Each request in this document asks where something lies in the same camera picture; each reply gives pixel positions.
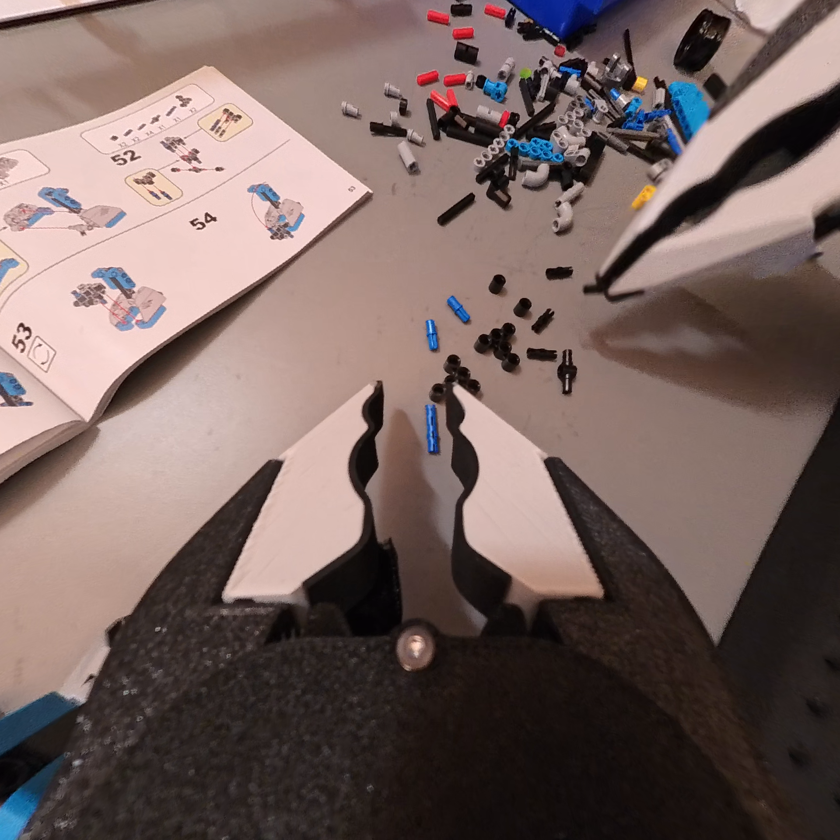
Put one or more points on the pile of small brick parts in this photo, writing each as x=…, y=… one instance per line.
x=538, y=131

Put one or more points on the blue black brick frame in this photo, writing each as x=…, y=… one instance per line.
x=26, y=722

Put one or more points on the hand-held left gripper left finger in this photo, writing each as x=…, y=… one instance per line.
x=308, y=518

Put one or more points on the small black brick pin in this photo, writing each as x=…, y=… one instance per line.
x=543, y=319
x=566, y=371
x=541, y=353
x=558, y=272

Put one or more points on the black round brick bush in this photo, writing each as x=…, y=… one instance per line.
x=498, y=283
x=523, y=306

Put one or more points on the grey desk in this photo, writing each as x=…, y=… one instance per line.
x=262, y=459

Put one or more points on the blue plastic bin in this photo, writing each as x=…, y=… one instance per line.
x=558, y=13

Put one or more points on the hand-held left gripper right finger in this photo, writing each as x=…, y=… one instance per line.
x=525, y=518

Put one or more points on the instruction booklet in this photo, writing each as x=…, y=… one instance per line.
x=164, y=229

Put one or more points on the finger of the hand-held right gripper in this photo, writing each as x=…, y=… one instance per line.
x=741, y=138
x=722, y=249

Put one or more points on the black brick connector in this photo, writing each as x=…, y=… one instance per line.
x=499, y=341
x=456, y=380

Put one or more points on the small blue brick pin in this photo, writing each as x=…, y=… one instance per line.
x=431, y=428
x=457, y=308
x=432, y=334

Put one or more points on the black toy wheel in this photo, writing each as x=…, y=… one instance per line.
x=702, y=39

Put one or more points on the black perforated pad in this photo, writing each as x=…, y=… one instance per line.
x=787, y=656

